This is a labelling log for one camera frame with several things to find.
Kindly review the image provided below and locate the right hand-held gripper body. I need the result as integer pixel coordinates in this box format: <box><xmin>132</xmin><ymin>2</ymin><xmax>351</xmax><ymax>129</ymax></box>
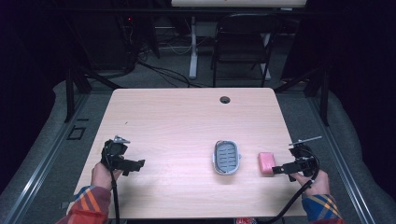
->
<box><xmin>288</xmin><ymin>135</ymin><xmax>323</xmax><ymax>179</ymax></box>

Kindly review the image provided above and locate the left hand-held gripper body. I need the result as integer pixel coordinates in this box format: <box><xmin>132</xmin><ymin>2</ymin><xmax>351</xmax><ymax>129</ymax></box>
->
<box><xmin>100</xmin><ymin>134</ymin><xmax>132</xmax><ymax>172</ymax></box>

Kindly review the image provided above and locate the pink soap bar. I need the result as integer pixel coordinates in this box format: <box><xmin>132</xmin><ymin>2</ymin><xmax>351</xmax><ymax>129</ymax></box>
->
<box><xmin>257</xmin><ymin>151</ymin><xmax>277</xmax><ymax>175</ymax></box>

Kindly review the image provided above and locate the grey soap dish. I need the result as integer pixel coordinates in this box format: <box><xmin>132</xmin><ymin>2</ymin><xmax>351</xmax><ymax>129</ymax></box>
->
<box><xmin>212</xmin><ymin>139</ymin><xmax>242</xmax><ymax>176</ymax></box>

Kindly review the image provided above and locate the person's left hand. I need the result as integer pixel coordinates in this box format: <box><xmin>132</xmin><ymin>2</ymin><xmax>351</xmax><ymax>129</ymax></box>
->
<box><xmin>91</xmin><ymin>161</ymin><xmax>123</xmax><ymax>191</ymax></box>

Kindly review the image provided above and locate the person's right hand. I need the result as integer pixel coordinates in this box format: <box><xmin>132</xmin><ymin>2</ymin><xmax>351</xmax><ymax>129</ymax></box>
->
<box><xmin>293</xmin><ymin>169</ymin><xmax>332</xmax><ymax>197</ymax></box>

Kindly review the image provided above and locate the black metal stand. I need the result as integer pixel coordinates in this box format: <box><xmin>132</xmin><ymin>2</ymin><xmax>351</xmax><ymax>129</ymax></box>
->
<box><xmin>274</xmin><ymin>62</ymin><xmax>331</xmax><ymax>127</ymax></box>
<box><xmin>64</xmin><ymin>62</ymin><xmax>123</xmax><ymax>124</ymax></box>

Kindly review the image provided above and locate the dark computer tower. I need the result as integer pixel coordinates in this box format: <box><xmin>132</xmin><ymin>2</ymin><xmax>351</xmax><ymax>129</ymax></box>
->
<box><xmin>90</xmin><ymin>8</ymin><xmax>139</xmax><ymax>71</ymax></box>

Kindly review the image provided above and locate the white desk with legs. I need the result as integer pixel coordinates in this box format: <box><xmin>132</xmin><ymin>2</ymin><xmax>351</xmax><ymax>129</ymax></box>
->
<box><xmin>170</xmin><ymin>0</ymin><xmax>308</xmax><ymax>81</ymax></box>

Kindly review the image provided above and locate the black folding chair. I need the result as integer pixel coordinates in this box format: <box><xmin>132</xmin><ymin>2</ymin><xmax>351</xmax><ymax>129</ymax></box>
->
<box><xmin>210</xmin><ymin>12</ymin><xmax>284</xmax><ymax>89</ymax></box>

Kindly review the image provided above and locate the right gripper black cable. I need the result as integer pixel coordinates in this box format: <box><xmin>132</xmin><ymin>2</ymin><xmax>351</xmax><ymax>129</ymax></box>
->
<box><xmin>257</xmin><ymin>147</ymin><xmax>321</xmax><ymax>224</ymax></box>

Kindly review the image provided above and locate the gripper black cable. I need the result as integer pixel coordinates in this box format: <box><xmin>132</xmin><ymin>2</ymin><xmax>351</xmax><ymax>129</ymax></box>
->
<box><xmin>104</xmin><ymin>141</ymin><xmax>121</xmax><ymax>224</ymax></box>
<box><xmin>257</xmin><ymin>147</ymin><xmax>321</xmax><ymax>224</ymax></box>

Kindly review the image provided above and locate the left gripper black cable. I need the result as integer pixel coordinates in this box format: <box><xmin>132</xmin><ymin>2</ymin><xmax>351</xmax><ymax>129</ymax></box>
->
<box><xmin>104</xmin><ymin>141</ymin><xmax>121</xmax><ymax>224</ymax></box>

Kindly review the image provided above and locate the aluminium floor rail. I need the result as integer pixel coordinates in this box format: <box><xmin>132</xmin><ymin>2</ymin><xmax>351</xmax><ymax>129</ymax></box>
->
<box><xmin>306</xmin><ymin>96</ymin><xmax>376</xmax><ymax>224</ymax></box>
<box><xmin>2</xmin><ymin>92</ymin><xmax>92</xmax><ymax>224</ymax></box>

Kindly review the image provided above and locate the floor cable bundle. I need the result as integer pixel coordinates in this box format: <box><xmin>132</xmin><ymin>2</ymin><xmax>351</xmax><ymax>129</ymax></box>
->
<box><xmin>124</xmin><ymin>18</ymin><xmax>213</xmax><ymax>89</ymax></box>

